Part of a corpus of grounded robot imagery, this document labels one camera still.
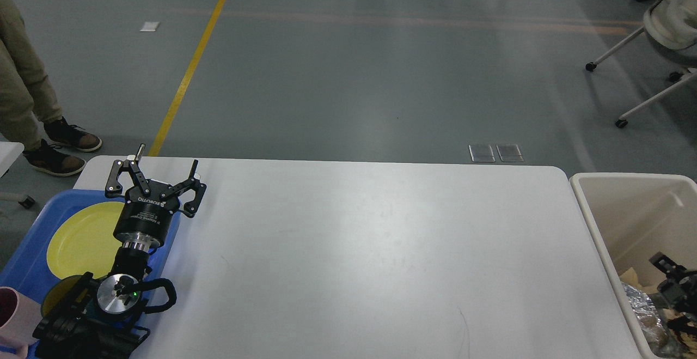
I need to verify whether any white side table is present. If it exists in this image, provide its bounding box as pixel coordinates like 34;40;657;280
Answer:
1;141;35;209

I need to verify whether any person in khaki trousers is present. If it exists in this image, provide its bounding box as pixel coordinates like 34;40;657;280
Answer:
1;0;103;177

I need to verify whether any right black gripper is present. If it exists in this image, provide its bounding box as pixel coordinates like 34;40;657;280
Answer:
649;252;696;337

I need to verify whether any floor socket plate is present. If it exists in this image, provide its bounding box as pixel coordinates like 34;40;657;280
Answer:
468;144;496;163
496;144;525;163

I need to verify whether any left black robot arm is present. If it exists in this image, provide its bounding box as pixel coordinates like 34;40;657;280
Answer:
33;144;207;358

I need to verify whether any floor socket plate right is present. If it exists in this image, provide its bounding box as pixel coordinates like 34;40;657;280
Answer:
496;144;525;163

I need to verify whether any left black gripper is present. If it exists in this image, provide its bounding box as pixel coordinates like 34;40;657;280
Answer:
105;143;207;251

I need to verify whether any aluminium foil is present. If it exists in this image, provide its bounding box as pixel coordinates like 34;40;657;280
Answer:
621;282;682;358

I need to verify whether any floor socket plate left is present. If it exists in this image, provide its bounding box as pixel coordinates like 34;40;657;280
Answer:
468;144;496;163

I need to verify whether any beige plastic bin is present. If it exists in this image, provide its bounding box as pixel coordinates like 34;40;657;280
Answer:
570;173;696;358

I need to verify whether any white floor marker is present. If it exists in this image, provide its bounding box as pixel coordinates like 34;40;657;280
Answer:
139;21;160;32

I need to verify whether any brown paper bag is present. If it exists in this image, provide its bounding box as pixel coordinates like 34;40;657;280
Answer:
618;267;664;294

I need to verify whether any pink mug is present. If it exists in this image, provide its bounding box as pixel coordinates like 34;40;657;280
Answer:
1;287;43;358

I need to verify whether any white office chair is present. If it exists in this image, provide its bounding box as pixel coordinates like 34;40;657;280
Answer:
585;0;696;129

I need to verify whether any yellow plate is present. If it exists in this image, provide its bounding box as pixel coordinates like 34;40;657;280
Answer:
46;201;123;279

